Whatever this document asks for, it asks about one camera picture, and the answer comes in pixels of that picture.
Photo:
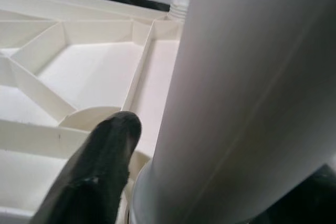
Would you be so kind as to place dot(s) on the white plastic table top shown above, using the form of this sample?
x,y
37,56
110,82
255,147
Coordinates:
x,y
92,72

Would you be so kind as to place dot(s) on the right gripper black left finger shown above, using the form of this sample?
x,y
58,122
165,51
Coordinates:
x,y
105,169

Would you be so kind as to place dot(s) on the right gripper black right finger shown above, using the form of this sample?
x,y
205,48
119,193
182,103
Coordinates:
x,y
315,197

